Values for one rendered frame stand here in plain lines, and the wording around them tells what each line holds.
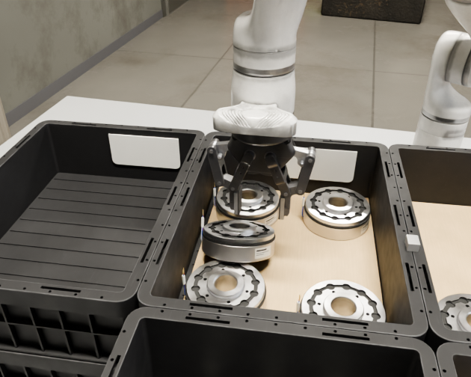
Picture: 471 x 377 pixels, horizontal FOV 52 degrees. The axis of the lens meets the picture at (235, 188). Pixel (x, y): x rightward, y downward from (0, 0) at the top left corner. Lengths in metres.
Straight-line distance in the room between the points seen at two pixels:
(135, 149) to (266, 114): 0.40
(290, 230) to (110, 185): 0.34
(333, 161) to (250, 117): 0.33
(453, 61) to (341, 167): 0.30
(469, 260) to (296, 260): 0.25
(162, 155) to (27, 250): 0.27
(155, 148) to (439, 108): 0.54
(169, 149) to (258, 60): 0.37
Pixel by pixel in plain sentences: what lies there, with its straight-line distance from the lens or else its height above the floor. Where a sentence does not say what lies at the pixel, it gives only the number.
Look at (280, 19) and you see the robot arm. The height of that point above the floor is 1.18.
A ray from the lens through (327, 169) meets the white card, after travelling 0.84.
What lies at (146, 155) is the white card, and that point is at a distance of 0.88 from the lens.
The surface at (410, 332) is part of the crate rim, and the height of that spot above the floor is 0.93.
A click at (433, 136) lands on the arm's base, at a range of 1.05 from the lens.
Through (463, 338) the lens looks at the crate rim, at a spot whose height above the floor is 0.93.
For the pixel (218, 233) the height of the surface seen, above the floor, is 0.88.
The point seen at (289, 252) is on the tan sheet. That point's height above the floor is 0.83.
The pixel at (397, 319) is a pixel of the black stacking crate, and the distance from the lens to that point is 0.60.
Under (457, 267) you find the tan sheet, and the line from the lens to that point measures 0.77.
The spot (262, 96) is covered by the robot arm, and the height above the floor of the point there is 1.10.
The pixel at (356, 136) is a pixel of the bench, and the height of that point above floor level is 0.70.
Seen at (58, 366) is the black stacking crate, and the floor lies 0.81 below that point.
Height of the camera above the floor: 1.31
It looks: 34 degrees down
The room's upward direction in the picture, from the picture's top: straight up
